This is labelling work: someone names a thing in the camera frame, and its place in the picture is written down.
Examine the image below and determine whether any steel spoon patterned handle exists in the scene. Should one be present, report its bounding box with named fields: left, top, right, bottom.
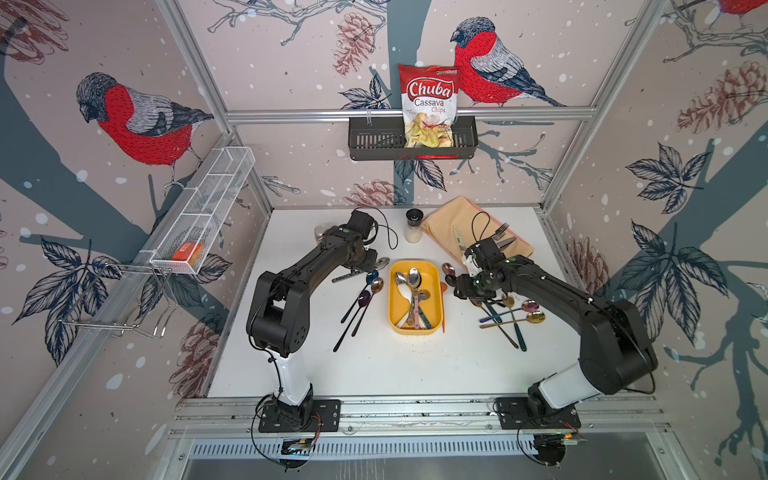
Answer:
left=331, top=257, right=390, bottom=283

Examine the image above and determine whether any yellow plastic storage box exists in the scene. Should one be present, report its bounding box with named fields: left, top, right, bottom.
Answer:
left=388, top=259, right=445, bottom=336

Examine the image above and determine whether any white ceramic spoon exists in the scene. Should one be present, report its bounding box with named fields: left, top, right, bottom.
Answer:
left=396, top=281, right=412, bottom=328

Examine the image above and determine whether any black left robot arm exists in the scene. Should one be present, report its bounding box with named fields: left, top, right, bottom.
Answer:
left=246, top=209, right=378, bottom=426

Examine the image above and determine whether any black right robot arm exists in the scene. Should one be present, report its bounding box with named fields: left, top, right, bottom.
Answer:
left=447, top=238, right=658, bottom=418

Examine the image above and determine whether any blue metal spoon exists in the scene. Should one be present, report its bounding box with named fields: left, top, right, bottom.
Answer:
left=341, top=270, right=379, bottom=323

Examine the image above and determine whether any orange plastic spoon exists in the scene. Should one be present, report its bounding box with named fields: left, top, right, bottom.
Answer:
left=440, top=281, right=448, bottom=333

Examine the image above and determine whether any copper spoon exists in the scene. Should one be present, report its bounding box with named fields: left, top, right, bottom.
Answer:
left=352, top=278, right=384, bottom=337

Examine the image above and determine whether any orange box on shelf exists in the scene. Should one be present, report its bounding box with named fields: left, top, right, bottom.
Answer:
left=171, top=242, right=203, bottom=264

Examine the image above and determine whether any knife on napkin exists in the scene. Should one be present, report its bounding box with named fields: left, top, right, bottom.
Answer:
left=497, top=237, right=517, bottom=251

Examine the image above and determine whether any dark fork on napkin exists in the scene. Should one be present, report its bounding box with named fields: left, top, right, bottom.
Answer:
left=492, top=223, right=509, bottom=240

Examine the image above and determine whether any clear glass spice jar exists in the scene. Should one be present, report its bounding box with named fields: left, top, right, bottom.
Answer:
left=314, top=225, right=330, bottom=243

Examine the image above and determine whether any red Chuba chips bag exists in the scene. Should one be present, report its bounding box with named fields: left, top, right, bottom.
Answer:
left=398, top=64, right=459, bottom=148

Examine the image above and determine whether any gold spoon teal handle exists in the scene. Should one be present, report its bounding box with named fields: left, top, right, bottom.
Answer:
left=501, top=293, right=528, bottom=353

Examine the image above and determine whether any cream handled knife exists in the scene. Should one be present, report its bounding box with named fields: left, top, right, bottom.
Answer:
left=452, top=225, right=468, bottom=260

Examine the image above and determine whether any gold spoon long handle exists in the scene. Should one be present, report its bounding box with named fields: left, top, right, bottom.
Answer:
left=480, top=311, right=546, bottom=329

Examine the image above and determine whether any purple spoon black handle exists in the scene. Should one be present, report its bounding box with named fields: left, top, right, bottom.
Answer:
left=333, top=290, right=371, bottom=352

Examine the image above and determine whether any black wire wall basket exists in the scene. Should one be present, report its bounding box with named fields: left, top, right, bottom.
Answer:
left=348, top=117, right=479, bottom=161

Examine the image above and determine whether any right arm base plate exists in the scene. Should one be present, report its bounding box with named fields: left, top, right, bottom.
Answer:
left=491, top=395, right=581, bottom=431

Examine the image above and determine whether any white wire wall shelf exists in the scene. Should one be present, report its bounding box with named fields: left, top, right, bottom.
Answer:
left=150, top=146, right=255, bottom=275

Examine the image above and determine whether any aluminium front rail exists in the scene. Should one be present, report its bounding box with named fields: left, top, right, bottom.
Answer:
left=167, top=393, right=672, bottom=438

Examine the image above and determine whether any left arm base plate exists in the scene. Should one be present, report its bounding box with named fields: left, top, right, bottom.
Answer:
left=256, top=397, right=341, bottom=433

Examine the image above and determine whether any wire hook rack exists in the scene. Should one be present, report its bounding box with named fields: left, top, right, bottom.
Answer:
left=59, top=263, right=179, bottom=339

